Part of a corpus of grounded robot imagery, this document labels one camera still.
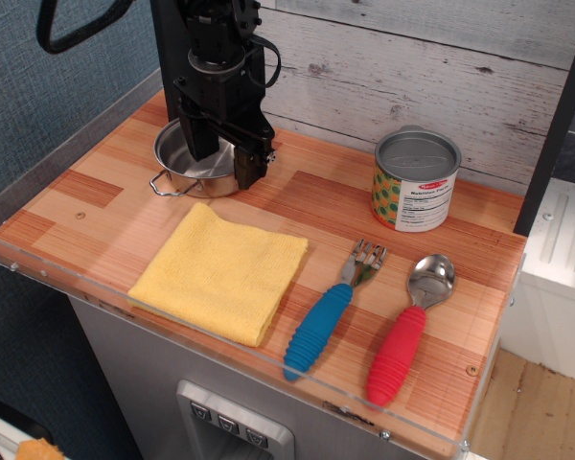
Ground small stainless steel pot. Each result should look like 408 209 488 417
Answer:
149 120 239 198

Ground black braided cable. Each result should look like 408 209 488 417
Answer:
36 0 138 55

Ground black right shelf post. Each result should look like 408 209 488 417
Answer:
514 56 575 237

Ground white toy sink unit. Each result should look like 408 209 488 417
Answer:
499 179 575 379

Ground grey toy fridge cabinet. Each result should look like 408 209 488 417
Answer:
71 298 465 459

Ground toy food can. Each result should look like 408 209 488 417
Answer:
371 126 462 233

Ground yellow folded cloth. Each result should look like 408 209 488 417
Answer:
127 203 308 347

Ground blue handled fork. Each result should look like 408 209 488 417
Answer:
284 240 387 381

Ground red handled spoon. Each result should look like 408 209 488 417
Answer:
365 254 455 406

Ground orange object bottom left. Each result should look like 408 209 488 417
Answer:
15 438 66 460

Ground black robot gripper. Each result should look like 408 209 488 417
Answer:
173 45 276 190

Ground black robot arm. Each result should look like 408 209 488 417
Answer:
173 1 282 190

